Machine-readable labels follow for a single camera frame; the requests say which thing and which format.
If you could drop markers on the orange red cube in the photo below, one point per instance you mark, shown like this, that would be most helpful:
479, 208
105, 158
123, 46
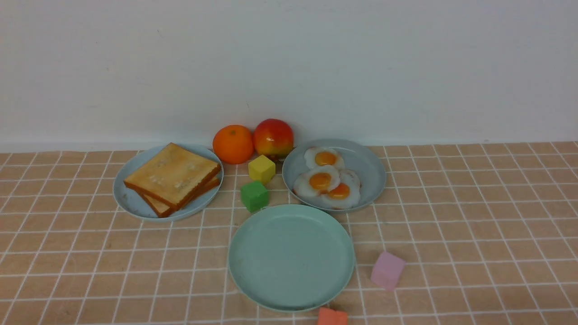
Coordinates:
327, 316

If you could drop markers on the fried egg back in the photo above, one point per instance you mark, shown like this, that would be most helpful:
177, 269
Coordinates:
320, 156

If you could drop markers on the blue plate left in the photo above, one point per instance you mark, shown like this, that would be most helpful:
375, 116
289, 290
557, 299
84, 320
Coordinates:
130, 201

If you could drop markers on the orange fruit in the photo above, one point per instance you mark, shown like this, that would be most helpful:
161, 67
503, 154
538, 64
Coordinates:
233, 144

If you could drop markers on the toast slice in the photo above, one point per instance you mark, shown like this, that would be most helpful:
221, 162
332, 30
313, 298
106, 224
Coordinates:
163, 211
173, 175

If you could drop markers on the green cube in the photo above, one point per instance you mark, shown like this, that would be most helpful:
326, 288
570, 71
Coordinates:
254, 196

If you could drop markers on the blue plate with eggs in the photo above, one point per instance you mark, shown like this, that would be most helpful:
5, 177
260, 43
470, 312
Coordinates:
365, 163

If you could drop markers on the red yellow apple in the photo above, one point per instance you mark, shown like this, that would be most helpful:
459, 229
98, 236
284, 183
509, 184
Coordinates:
273, 138

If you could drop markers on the yellow cube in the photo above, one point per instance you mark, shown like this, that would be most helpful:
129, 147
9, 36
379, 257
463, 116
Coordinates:
261, 169

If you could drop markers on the pink cube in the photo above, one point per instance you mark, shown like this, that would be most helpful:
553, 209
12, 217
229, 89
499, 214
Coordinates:
387, 270

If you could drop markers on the fried egg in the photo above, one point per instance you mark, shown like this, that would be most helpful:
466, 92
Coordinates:
347, 194
317, 181
320, 156

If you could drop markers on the teal plate centre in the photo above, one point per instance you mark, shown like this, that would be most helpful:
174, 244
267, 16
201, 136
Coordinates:
291, 258

